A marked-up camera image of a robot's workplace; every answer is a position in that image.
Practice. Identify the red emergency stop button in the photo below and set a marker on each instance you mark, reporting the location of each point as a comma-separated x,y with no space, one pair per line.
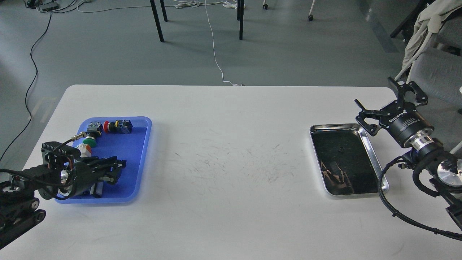
119,127

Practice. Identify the black contact block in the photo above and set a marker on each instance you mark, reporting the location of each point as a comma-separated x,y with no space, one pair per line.
94,129

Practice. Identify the silver metal tray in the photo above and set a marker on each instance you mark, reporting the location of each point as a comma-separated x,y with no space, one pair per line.
352,173

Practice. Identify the white square push button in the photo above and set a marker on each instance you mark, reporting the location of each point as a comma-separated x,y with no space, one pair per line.
96,190

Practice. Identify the blue plastic tray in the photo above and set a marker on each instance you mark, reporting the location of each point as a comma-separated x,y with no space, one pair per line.
131,147

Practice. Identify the black table leg left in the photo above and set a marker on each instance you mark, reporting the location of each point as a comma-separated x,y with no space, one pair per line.
157,18

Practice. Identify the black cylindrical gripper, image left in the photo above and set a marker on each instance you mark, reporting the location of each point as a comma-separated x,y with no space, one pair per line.
90,173

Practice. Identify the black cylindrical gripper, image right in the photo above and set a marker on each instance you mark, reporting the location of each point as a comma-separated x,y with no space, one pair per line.
400,118

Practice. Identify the grey office chair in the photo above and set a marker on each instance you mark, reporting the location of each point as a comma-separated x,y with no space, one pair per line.
436,71

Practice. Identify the black table leg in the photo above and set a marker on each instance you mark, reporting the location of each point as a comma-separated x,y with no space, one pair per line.
240,17
157,18

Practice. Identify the yellow ring selector switch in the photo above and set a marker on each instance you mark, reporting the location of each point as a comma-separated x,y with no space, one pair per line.
85,150

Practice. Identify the beige cloth on chair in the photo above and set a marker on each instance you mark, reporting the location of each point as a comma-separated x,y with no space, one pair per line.
428,23

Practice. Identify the black table leg right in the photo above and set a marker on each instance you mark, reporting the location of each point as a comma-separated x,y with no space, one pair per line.
240,17

